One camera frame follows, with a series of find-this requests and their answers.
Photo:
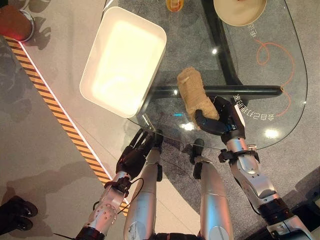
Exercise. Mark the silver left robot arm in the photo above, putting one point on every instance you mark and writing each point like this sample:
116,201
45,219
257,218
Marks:
107,210

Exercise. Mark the tan cloth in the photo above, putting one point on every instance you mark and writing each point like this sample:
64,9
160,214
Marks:
196,96

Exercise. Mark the person's foot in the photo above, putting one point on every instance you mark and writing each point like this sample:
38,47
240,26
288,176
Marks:
17,215

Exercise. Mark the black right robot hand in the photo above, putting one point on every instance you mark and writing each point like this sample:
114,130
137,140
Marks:
220,117

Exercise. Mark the cream round bowl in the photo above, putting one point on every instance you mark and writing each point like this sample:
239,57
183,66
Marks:
238,11

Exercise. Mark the yellow cup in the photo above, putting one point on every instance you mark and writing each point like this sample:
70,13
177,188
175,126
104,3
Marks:
175,5

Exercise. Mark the brown round stool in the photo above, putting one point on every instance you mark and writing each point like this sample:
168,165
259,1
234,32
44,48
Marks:
16,22

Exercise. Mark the black table leg frame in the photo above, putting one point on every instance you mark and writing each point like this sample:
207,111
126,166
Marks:
225,75

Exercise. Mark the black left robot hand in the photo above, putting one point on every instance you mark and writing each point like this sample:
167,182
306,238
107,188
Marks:
132,156

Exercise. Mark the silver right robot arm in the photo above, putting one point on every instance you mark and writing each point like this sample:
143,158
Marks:
260,185

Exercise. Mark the yellow black hazard tape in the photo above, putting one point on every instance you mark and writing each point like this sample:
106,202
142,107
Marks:
60,110

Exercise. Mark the white rectangular plastic basket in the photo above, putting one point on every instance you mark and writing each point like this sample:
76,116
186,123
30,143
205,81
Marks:
125,60

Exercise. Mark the silver right robot leg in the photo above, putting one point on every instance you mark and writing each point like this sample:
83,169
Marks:
212,197

